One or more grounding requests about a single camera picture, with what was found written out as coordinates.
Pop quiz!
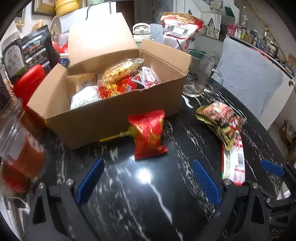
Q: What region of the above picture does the long red white packet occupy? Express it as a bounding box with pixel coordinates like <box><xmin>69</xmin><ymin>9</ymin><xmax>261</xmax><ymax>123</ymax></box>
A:
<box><xmin>221</xmin><ymin>131</ymin><xmax>245</xmax><ymax>186</ymax></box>

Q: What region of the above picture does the brown gold snack packet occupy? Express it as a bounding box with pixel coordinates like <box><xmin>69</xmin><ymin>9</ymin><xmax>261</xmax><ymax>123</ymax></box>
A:
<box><xmin>195</xmin><ymin>101</ymin><xmax>245</xmax><ymax>150</ymax></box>

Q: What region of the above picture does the small red candy packet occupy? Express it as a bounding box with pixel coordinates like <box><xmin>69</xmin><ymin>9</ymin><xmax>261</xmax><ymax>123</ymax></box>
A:
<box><xmin>128</xmin><ymin>110</ymin><xmax>167</xmax><ymax>160</ymax></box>

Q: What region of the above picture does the white patterned bread packet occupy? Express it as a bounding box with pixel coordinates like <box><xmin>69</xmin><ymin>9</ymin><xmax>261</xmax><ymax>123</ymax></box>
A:
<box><xmin>70</xmin><ymin>86</ymin><xmax>101</xmax><ymax>110</ymax></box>

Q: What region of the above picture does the gold chocolate box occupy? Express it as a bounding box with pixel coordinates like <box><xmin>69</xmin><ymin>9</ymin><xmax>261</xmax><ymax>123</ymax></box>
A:
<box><xmin>66</xmin><ymin>73</ymin><xmax>98</xmax><ymax>98</ymax></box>

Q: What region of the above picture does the red gold snack packet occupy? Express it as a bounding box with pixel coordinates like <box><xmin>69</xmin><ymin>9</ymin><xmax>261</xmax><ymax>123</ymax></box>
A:
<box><xmin>98</xmin><ymin>76</ymin><xmax>137</xmax><ymax>99</ymax></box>

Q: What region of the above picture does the waffle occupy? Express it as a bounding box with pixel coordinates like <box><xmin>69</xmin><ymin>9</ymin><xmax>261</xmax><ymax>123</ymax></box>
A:
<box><xmin>102</xmin><ymin>58</ymin><xmax>144</xmax><ymax>85</ymax></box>

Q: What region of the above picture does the pink cone snack packet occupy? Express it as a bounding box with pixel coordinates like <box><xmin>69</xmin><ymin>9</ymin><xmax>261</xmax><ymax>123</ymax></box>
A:
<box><xmin>131</xmin><ymin>66</ymin><xmax>160</xmax><ymax>89</ymax></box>

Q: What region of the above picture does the yellow green lollipop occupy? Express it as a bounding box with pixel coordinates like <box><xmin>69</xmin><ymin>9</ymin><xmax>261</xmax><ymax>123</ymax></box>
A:
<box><xmin>99</xmin><ymin>126</ymin><xmax>137</xmax><ymax>143</ymax></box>

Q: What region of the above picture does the light blue chair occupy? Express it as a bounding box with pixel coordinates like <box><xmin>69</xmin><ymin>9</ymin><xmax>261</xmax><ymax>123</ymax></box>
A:
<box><xmin>216</xmin><ymin>38</ymin><xmax>283</xmax><ymax>118</ymax></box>

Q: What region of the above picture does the glass mug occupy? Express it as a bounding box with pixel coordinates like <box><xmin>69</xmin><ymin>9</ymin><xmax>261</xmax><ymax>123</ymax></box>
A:
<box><xmin>182</xmin><ymin>53</ymin><xmax>224</xmax><ymax>97</ymax></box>

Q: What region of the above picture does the red canister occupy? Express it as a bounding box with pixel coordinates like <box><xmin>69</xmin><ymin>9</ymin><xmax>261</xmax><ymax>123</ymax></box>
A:
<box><xmin>13</xmin><ymin>64</ymin><xmax>46</xmax><ymax>108</ymax></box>

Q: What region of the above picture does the blue white tube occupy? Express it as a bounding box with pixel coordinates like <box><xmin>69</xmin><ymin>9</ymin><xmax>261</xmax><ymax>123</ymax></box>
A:
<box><xmin>59</xmin><ymin>53</ymin><xmax>70</xmax><ymax>68</ymax></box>

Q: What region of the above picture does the open cardboard box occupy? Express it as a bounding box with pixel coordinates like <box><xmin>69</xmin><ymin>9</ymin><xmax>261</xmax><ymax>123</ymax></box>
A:
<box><xmin>28</xmin><ymin>13</ymin><xmax>191</xmax><ymax>149</ymax></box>

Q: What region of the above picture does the black stand-up pouch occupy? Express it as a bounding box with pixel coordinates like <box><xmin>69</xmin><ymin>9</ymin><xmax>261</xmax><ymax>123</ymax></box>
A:
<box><xmin>21</xmin><ymin>25</ymin><xmax>59</xmax><ymax>75</ymax></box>

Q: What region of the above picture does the mulberry jar dark label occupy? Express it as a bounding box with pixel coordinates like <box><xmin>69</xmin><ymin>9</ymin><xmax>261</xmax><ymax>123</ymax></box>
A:
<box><xmin>1</xmin><ymin>31</ymin><xmax>28</xmax><ymax>85</ymax></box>

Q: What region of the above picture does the woven round fan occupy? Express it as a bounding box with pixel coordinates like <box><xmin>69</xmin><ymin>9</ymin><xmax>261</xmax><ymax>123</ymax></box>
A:
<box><xmin>50</xmin><ymin>16</ymin><xmax>62</xmax><ymax>40</ymax></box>

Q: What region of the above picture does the large cashew nut bag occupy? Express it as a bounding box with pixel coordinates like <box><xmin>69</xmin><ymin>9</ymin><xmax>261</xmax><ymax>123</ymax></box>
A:
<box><xmin>160</xmin><ymin>12</ymin><xmax>204</xmax><ymax>53</ymax></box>

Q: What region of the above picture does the white kettle bottle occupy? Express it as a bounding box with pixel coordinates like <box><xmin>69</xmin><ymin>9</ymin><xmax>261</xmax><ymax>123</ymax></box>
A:
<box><xmin>132</xmin><ymin>23</ymin><xmax>152</xmax><ymax>45</ymax></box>

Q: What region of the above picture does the white mini fridge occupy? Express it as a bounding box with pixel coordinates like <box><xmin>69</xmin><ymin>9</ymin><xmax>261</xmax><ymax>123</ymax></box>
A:
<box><xmin>60</xmin><ymin>1</ymin><xmax>117</xmax><ymax>31</ymax></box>

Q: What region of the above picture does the yellow pot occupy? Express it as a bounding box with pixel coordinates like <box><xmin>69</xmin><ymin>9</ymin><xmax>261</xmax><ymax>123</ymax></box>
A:
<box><xmin>55</xmin><ymin>0</ymin><xmax>82</xmax><ymax>16</ymax></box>

